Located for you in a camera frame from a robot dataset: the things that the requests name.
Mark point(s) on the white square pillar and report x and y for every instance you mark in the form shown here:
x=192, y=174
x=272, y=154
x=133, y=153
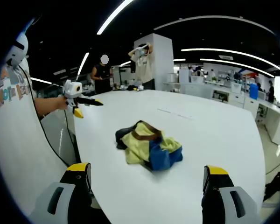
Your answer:
x=162, y=58

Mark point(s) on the small dark bundle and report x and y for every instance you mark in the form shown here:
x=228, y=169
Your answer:
x=131, y=88

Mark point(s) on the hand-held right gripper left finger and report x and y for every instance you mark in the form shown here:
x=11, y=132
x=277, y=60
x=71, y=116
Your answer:
x=67, y=200

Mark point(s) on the yellow blue grey garment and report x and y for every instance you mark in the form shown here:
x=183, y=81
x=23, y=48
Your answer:
x=140, y=144

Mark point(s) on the blue water barrel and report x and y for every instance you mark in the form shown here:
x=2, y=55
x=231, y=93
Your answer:
x=254, y=91

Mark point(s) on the white lab counter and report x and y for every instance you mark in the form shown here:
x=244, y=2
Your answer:
x=200, y=89

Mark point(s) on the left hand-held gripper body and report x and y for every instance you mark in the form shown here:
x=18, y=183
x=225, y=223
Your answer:
x=72, y=89

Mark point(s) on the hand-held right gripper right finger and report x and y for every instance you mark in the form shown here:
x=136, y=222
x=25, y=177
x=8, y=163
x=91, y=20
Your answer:
x=224, y=203

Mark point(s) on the long ceiling strip light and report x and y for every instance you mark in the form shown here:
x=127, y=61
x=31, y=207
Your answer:
x=200, y=49
x=224, y=61
x=84, y=61
x=112, y=16

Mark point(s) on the white chest device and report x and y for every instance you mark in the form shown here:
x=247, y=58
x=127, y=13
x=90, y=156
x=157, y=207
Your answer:
x=17, y=51

